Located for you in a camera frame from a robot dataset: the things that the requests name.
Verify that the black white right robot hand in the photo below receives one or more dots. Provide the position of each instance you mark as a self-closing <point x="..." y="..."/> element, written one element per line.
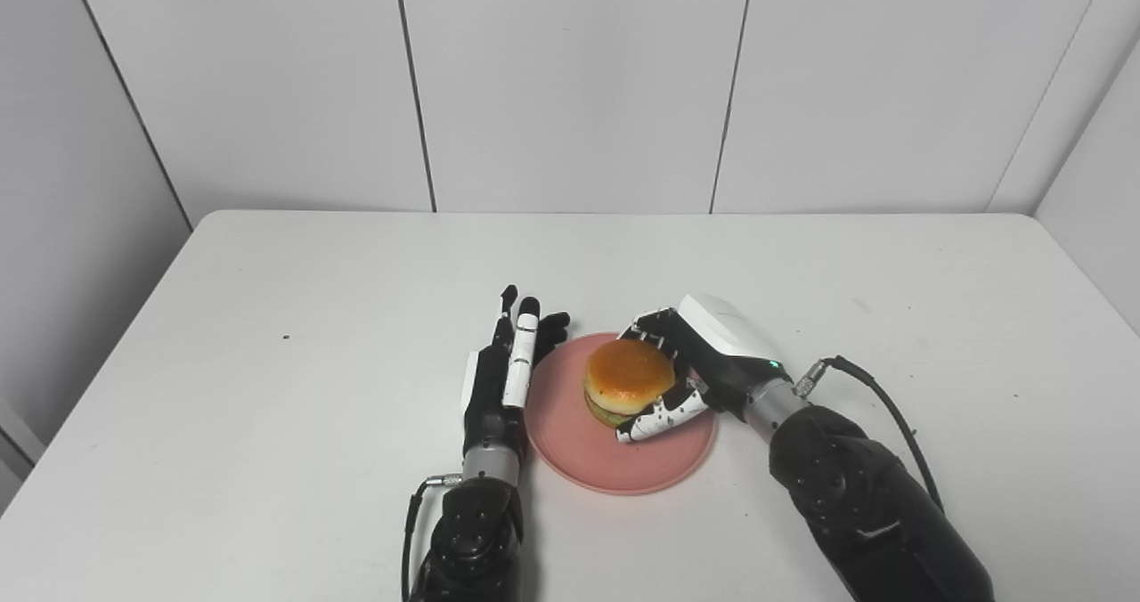
<point x="726" y="353"/>

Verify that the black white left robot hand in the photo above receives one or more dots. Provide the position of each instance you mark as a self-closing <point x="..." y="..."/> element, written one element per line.
<point x="488" y="402"/>

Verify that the toy hamburger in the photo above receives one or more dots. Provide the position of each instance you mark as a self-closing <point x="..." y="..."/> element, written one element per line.
<point x="628" y="375"/>

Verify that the pink round plate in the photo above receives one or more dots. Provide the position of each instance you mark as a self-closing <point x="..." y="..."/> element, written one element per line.
<point x="614" y="464"/>

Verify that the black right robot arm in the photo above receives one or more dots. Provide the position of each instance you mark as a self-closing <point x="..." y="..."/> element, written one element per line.
<point x="855" y="495"/>

